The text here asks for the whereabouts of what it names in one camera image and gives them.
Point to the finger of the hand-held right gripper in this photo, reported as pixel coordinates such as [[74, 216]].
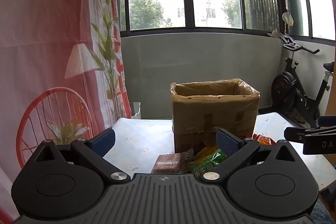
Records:
[[295, 134], [328, 121]]

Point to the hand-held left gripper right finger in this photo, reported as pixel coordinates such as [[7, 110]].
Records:
[[227, 144]]

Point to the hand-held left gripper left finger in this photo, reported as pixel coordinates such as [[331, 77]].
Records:
[[101, 144]]

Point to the green snack packet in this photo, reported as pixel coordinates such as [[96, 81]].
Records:
[[207, 164]]

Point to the cardboard box with plastic liner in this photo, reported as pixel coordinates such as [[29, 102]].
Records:
[[210, 113]]

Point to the wooden board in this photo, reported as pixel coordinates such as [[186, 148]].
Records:
[[331, 100]]

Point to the red-orange snack packet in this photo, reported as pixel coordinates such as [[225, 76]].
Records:
[[262, 139]]

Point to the black exercise bike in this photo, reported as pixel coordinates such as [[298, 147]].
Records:
[[286, 87]]

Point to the white plastic bin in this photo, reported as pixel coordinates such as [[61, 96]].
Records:
[[136, 111]]

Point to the large red snack packet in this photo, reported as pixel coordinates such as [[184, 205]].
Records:
[[168, 162]]

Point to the beige rag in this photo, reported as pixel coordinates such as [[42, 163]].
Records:
[[275, 34]]

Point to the white cloth bundle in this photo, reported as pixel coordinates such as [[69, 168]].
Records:
[[288, 18]]

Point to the printed curtain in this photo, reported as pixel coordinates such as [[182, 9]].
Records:
[[47, 43]]

